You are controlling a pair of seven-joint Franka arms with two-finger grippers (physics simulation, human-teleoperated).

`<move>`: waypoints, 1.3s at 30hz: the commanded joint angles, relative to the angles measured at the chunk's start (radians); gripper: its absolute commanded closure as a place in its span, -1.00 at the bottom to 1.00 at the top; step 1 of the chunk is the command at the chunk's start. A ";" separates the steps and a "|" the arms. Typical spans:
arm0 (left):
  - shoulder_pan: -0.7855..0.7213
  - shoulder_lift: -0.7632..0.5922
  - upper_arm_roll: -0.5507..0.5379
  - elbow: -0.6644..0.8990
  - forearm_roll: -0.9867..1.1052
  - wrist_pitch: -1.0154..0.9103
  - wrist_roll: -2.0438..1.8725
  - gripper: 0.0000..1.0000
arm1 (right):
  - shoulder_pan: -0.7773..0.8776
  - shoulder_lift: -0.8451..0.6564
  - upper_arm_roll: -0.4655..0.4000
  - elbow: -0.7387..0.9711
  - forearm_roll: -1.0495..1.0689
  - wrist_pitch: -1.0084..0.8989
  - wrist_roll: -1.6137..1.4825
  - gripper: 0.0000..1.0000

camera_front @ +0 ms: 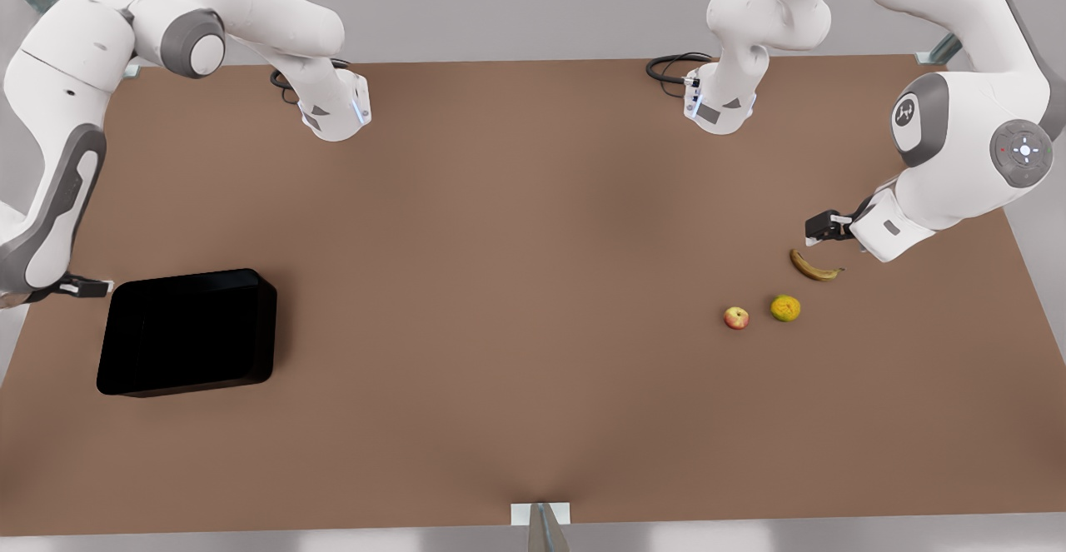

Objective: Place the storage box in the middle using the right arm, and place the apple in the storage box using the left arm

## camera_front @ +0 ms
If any black storage box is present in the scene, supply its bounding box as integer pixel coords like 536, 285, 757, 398
96, 268, 278, 398

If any black cable loop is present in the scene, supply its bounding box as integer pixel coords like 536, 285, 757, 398
645, 52, 715, 98
270, 58, 352, 106

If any yellow brown banana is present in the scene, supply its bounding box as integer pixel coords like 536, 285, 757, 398
790, 249, 845, 282

